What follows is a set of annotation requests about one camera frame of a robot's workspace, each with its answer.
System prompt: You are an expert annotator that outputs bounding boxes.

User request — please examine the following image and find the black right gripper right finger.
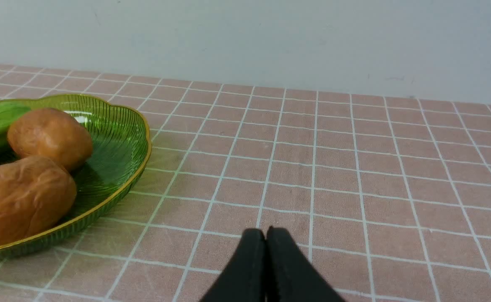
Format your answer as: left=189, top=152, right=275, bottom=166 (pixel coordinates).
left=266, top=226, right=344, bottom=302

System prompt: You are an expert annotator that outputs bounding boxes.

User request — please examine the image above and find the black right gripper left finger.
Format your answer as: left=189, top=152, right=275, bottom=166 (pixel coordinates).
left=200, top=228, right=266, bottom=302

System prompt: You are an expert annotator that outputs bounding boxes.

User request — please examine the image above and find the pink checkered tablecloth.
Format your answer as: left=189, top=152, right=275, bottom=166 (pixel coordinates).
left=0, top=65, right=491, bottom=302

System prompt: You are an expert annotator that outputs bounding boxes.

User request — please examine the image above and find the green glass plate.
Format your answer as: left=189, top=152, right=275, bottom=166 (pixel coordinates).
left=0, top=94, right=153, bottom=261

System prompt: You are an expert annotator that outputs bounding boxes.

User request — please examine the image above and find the brown potato near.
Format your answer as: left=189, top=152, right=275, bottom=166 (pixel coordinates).
left=0, top=156, right=77, bottom=246

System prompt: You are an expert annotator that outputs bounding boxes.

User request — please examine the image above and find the brown potato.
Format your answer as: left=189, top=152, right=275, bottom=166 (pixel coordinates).
left=0, top=156, right=77, bottom=246
left=6, top=108, right=94, bottom=172

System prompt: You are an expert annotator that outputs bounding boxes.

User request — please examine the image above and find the brown potato far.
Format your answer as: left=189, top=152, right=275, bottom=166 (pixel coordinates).
left=6, top=108, right=94, bottom=172

